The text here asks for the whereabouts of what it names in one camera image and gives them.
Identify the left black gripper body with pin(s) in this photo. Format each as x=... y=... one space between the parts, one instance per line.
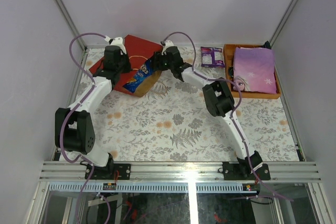
x=123 y=64

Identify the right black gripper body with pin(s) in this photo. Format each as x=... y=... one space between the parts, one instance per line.
x=163 y=63

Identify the blue chips bag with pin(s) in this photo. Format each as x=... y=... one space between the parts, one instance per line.
x=140 y=76

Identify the red brown paper bag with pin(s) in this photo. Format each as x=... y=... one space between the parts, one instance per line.
x=139 y=51

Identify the purple snack packet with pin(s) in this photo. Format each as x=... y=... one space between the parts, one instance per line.
x=212 y=57

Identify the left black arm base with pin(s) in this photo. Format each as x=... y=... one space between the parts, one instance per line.
x=112 y=171

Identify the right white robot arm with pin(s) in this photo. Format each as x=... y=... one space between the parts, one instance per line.
x=219 y=103

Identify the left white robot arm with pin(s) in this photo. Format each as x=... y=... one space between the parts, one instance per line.
x=74 y=131

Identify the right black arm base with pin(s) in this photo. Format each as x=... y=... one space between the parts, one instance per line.
x=236 y=171

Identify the purple Frozen cloth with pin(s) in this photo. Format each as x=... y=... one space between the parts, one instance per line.
x=254 y=70

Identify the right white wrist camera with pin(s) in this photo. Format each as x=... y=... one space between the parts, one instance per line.
x=165 y=45

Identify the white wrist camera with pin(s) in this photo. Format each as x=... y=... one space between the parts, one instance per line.
x=118 y=41
x=165 y=45

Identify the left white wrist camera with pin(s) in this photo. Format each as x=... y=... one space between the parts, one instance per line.
x=118 y=41

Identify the aluminium front rail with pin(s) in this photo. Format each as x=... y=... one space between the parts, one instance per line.
x=280 y=172

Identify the grey slotted cable duct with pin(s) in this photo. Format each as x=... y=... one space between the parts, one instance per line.
x=227 y=188

